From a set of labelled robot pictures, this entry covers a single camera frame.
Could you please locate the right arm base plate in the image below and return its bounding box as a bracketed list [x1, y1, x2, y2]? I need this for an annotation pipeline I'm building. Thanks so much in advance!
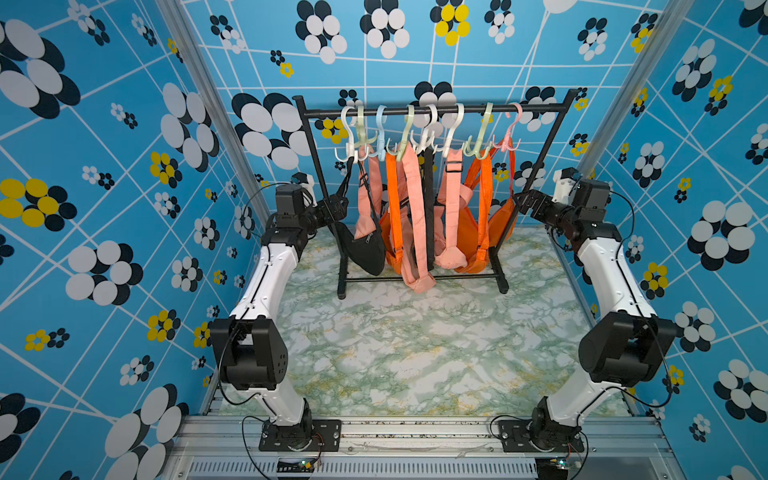
[493, 419, 585, 454]

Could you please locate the orange sling bag right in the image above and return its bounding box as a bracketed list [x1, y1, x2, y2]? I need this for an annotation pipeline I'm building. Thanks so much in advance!
[478, 139, 516, 249]

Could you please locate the black clothes rack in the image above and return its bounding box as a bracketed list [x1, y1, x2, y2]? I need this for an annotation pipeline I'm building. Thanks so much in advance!
[319, 89, 578, 299]

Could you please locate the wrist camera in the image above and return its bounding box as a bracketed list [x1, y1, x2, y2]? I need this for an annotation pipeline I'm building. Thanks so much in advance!
[291, 172, 317, 206]
[552, 167, 582, 204]

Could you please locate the pink hook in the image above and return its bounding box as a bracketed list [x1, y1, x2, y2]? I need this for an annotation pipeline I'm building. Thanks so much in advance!
[495, 102, 524, 153]

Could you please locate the pink sling bag long strap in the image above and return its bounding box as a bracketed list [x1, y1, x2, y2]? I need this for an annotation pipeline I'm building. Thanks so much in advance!
[398, 141, 438, 295]

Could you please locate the light blue hook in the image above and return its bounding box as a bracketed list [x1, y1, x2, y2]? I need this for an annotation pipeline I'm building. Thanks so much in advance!
[373, 105, 387, 161]

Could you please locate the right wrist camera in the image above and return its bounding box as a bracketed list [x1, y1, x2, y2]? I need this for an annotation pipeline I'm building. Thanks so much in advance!
[552, 167, 582, 204]

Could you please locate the aluminium frame rail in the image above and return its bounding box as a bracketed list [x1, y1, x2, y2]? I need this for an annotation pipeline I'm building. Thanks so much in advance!
[161, 416, 684, 479]

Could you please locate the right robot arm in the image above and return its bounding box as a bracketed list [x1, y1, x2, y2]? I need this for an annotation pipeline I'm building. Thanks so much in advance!
[515, 178, 676, 444]

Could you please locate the orange sling bag middle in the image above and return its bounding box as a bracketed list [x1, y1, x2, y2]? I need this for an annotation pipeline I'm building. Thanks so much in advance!
[455, 147, 497, 274]

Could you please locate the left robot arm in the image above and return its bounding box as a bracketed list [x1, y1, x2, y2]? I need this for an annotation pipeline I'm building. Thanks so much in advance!
[209, 183, 349, 435]

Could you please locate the orange sling bag left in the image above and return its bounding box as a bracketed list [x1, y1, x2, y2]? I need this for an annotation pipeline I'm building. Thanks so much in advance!
[381, 153, 408, 274]

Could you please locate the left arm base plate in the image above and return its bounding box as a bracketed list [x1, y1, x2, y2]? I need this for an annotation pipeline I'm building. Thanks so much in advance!
[258, 419, 342, 453]

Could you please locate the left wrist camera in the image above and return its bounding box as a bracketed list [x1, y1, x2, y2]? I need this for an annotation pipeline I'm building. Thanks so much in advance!
[291, 172, 317, 206]

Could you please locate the black sling bag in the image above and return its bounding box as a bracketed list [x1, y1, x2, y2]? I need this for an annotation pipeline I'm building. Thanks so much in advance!
[422, 147, 435, 271]
[332, 161, 387, 276]

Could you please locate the orange sling bag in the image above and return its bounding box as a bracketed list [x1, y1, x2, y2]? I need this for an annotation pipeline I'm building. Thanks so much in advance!
[381, 153, 408, 274]
[455, 147, 497, 274]
[478, 139, 516, 249]

